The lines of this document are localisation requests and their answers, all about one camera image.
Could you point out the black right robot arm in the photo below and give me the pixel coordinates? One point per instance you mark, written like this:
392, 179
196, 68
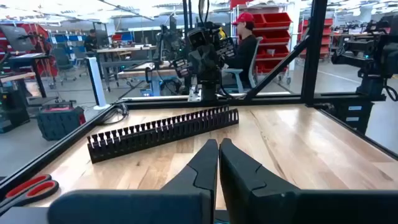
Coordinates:
206, 90

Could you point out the black and red toolbox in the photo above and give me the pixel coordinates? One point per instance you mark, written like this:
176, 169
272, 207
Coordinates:
59, 124

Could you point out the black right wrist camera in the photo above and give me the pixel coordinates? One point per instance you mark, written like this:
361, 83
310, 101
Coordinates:
202, 37

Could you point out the wooden workbench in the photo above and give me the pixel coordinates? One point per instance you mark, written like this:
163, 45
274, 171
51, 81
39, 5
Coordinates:
124, 49

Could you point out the black computer case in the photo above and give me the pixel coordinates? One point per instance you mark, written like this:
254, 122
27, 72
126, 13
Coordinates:
12, 109

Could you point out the dark office chair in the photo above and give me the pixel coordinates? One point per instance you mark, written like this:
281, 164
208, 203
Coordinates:
62, 59

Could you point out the black standing desk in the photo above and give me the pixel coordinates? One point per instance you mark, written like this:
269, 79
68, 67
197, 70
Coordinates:
28, 56

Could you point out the wooden table with blue leg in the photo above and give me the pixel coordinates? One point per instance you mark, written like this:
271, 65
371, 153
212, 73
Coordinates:
140, 74

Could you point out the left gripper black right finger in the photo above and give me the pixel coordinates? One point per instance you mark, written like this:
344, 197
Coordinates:
264, 202

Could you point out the red cabinet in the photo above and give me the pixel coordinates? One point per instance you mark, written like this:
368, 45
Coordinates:
46, 67

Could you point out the shelf with red bins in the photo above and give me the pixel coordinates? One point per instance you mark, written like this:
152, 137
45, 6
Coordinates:
273, 35
326, 31

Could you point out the grey office chair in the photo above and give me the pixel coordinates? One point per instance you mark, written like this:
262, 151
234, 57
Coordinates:
255, 59

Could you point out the person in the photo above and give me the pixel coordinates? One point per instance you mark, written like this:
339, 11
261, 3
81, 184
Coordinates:
245, 53
90, 42

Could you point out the black background robot arm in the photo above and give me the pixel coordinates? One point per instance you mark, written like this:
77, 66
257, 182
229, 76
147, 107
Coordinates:
169, 43
373, 62

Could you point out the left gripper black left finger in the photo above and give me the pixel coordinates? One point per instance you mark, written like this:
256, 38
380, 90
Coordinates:
140, 208

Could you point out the white post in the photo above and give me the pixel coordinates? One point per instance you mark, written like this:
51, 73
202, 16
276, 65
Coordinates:
94, 81

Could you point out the black monitor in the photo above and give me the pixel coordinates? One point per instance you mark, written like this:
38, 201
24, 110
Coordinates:
15, 37

